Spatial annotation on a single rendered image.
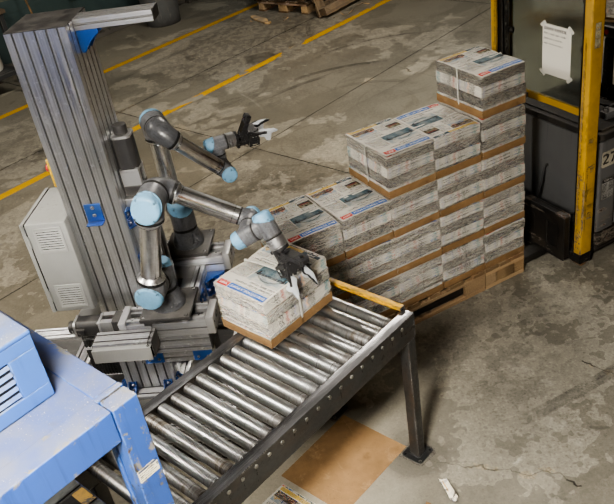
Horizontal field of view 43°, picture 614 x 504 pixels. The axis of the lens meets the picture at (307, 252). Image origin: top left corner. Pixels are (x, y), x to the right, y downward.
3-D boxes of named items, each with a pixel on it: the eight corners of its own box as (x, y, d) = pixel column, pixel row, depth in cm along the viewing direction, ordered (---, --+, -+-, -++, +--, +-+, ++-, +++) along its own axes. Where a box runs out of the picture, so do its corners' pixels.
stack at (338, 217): (279, 339, 444) (253, 212, 400) (445, 261, 485) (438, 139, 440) (313, 375, 415) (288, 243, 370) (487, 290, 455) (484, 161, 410)
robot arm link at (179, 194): (143, 186, 320) (257, 226, 325) (136, 200, 310) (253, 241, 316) (150, 163, 313) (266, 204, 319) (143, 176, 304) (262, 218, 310)
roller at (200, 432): (166, 408, 299) (163, 398, 296) (254, 461, 270) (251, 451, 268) (156, 416, 296) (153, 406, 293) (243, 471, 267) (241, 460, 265)
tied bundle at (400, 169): (348, 175, 419) (343, 135, 407) (394, 157, 430) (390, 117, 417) (389, 201, 390) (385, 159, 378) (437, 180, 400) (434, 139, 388)
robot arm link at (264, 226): (252, 215, 307) (270, 205, 304) (267, 239, 309) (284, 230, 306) (246, 220, 300) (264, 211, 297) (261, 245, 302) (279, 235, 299)
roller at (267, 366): (238, 350, 322) (236, 341, 319) (326, 394, 293) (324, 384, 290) (229, 357, 319) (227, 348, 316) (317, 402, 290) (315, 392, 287)
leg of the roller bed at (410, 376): (416, 445, 364) (405, 331, 328) (426, 451, 361) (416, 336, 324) (408, 453, 361) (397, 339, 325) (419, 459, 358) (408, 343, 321)
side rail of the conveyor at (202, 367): (314, 295, 358) (311, 273, 352) (323, 298, 355) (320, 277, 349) (72, 490, 280) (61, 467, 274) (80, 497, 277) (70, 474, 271)
